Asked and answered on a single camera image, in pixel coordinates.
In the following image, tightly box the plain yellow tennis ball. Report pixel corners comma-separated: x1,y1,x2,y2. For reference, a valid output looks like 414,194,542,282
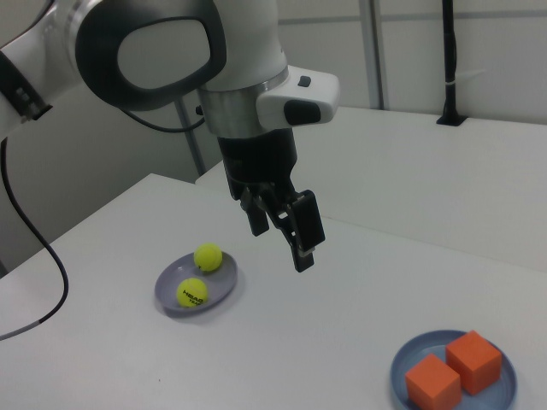
193,243,224,272

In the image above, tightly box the purple plate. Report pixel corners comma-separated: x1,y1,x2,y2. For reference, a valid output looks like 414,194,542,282
154,250,239,319

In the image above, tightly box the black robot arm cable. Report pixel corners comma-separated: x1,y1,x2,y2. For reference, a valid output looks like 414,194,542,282
0,106,206,342

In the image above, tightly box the blue plate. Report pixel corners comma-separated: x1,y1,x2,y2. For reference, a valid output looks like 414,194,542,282
390,329,518,410

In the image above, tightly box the yellow tennis ball HEAD print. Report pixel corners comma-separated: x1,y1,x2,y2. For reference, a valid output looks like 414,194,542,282
176,277,209,308

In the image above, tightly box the orange cube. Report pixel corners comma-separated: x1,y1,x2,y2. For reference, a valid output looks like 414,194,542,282
404,353,462,410
445,330,503,396

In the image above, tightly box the black pole with table clamp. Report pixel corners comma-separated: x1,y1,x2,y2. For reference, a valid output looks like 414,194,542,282
435,0,468,127

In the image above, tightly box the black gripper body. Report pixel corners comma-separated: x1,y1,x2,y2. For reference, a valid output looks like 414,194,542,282
216,127,300,202

